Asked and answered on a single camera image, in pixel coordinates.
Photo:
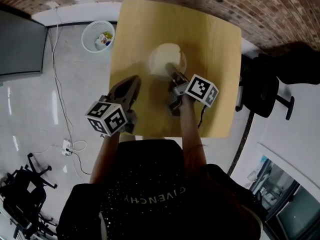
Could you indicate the person's black sparkly top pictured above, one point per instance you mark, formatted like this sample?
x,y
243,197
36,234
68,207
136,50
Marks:
x,y
150,184

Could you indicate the black jacket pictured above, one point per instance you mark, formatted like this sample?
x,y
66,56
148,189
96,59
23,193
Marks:
x,y
295,64

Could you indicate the person's left forearm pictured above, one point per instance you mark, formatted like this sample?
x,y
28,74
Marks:
x,y
106,159

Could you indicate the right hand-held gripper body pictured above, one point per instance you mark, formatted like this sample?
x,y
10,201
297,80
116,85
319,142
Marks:
x,y
200,89

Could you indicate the dark grey screen panel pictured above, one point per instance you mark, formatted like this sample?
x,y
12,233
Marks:
x,y
21,44

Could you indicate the square wooden table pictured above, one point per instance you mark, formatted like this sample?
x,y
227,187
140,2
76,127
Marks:
x,y
207,49

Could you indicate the white wall outlet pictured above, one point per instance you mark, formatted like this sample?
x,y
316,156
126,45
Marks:
x,y
52,4

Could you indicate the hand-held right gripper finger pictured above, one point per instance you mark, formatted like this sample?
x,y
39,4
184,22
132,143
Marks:
x,y
180,75
171,72

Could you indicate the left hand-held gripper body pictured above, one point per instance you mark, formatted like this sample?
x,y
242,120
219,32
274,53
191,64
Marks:
x,y
106,119

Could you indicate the glass window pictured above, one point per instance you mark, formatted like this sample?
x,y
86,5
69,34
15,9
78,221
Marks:
x,y
290,204

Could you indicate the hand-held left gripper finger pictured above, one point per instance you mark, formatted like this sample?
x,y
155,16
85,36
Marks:
x,y
117,87
135,91

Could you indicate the white round plate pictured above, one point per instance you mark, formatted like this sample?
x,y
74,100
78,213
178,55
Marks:
x,y
183,62

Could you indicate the black office chair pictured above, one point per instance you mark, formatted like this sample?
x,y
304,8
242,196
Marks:
x,y
25,181
260,94
22,221

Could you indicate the person's right forearm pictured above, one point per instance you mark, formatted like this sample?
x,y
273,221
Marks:
x,y
191,134

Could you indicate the white mesh wastebasket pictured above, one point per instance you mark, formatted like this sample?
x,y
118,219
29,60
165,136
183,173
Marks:
x,y
96,37

